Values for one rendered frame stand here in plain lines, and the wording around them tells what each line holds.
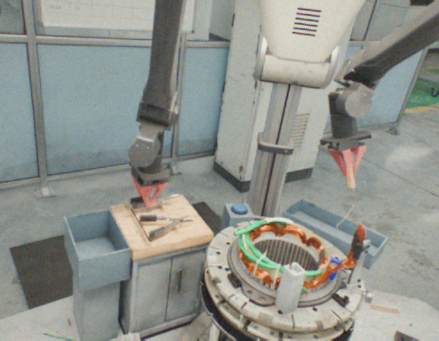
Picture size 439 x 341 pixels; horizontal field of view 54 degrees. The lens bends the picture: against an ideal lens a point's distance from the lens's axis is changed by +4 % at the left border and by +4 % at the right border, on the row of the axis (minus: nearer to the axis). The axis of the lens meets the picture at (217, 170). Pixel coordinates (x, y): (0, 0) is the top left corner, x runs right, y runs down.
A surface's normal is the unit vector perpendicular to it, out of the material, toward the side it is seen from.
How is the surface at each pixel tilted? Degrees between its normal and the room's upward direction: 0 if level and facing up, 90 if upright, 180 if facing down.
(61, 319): 0
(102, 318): 90
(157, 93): 117
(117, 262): 90
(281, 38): 90
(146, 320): 90
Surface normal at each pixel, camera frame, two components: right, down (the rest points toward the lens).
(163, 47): -0.18, 0.79
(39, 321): 0.13, -0.88
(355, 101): 0.07, 0.21
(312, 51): -0.07, 0.45
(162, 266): 0.47, 0.46
